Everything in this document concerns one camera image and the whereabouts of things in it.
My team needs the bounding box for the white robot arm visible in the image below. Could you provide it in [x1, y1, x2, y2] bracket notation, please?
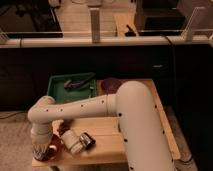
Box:
[28, 81, 176, 171]

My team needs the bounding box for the green plastic tray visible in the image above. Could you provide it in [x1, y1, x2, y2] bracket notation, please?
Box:
[47, 72, 97, 103]

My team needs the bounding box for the red bowl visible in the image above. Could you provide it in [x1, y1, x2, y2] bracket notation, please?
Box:
[32, 135, 61, 162]

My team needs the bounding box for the purple bowl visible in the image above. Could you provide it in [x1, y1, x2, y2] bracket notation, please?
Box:
[101, 78, 122, 94]

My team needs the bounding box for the white vertical post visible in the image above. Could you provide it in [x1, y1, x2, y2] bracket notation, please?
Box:
[90, 8, 100, 43]

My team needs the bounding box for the white desk rail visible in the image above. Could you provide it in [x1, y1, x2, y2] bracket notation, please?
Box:
[0, 35, 213, 48]

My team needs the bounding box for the dark tool in tray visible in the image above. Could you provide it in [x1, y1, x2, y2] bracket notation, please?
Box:
[63, 76, 93, 90]

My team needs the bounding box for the white cylinder can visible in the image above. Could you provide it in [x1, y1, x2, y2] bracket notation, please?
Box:
[61, 130, 83, 155]

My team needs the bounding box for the white angled bracket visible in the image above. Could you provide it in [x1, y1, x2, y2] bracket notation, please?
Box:
[181, 6, 206, 41]

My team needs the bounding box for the small wooden table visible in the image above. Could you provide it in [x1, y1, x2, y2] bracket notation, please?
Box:
[32, 79, 181, 167]

